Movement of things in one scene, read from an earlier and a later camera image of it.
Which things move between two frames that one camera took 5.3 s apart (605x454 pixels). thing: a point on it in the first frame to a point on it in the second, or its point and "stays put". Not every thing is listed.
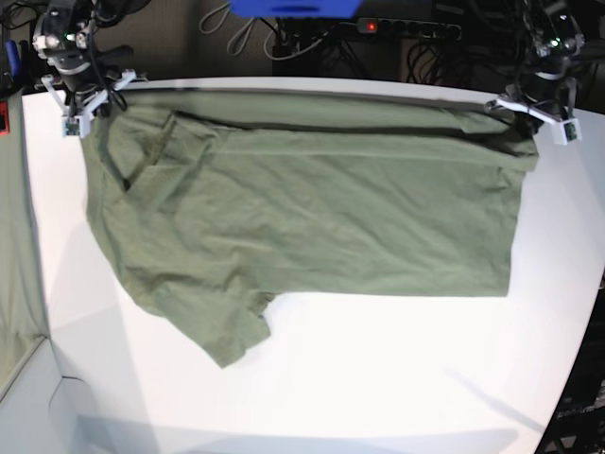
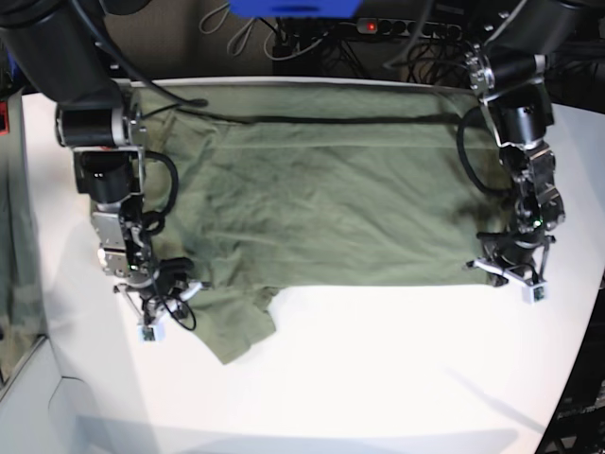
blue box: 295,8 stays put
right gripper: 548,95 to 515,257
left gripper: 84,92 to 163,300
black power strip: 408,27 stays put
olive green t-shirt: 213,202 stays put
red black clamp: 4,118 stays put
